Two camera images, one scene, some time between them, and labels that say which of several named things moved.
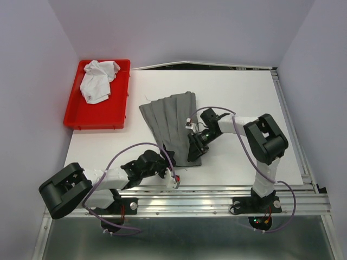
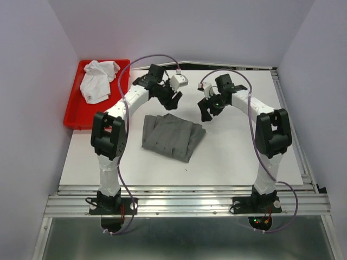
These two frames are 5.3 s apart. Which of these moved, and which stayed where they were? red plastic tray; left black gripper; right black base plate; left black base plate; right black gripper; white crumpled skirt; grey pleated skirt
Moved: grey pleated skirt; right black gripper; left black gripper
Stayed: left black base plate; red plastic tray; white crumpled skirt; right black base plate
